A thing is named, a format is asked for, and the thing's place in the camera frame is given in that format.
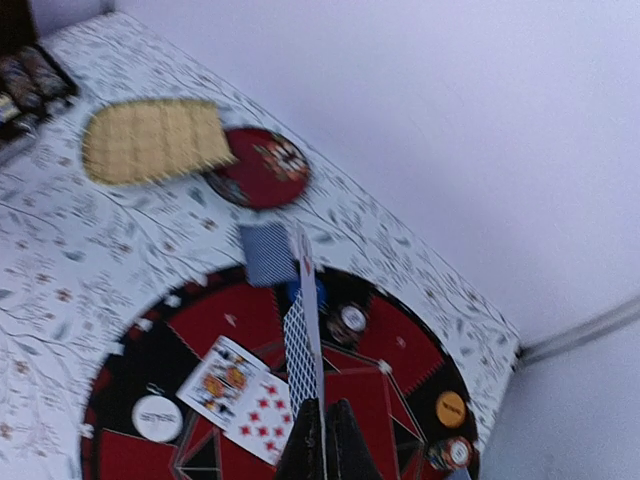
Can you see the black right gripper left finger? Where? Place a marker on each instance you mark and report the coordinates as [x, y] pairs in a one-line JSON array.
[[302, 457]]

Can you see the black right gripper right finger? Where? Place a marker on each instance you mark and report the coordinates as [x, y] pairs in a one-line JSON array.
[[347, 454]]

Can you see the face up diamonds card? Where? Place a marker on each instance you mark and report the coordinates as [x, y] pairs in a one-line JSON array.
[[263, 418]]

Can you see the face up king card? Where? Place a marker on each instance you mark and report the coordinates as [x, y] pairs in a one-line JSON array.
[[218, 385]]

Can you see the orange big blind button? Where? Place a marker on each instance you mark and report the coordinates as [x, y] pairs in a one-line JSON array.
[[451, 410]]

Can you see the dealt card face down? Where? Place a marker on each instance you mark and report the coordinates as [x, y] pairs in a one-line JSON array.
[[459, 474], [268, 256]]

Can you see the red white poker chip stack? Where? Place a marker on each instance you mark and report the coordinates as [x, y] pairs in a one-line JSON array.
[[347, 324]]

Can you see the white dealer button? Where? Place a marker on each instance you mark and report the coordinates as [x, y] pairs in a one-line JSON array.
[[157, 419]]

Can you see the face up queen card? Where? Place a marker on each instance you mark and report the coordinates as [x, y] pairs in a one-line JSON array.
[[305, 371]]

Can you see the woven bamboo tray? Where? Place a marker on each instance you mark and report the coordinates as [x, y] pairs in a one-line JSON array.
[[148, 140]]

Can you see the red floral round plate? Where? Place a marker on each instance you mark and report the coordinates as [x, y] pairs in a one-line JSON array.
[[270, 171]]

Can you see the black poker set case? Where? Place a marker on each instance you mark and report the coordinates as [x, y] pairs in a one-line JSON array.
[[34, 86]]

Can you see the aluminium frame post right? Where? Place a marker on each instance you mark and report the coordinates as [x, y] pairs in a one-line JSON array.
[[579, 336]]

